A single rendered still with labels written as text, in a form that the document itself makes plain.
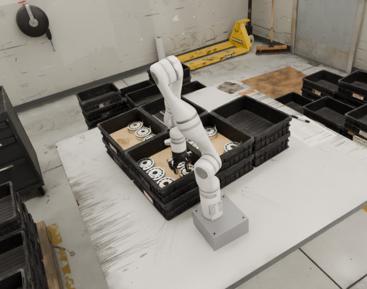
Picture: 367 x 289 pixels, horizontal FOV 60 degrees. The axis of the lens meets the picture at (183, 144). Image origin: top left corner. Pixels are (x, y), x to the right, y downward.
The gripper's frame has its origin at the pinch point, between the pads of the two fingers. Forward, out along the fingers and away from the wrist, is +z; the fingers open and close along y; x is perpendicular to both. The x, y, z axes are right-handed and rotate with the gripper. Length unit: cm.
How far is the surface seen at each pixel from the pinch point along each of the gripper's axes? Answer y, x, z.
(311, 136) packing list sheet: 91, -2, 15
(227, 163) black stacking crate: 23.8, -7.4, 2.1
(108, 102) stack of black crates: 4, 173, 43
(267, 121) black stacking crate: 68, 14, 4
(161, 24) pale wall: 144, 344, 36
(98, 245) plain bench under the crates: -51, -7, 19
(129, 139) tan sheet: -11, 51, 7
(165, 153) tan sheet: 1.4, 23.6, 5.9
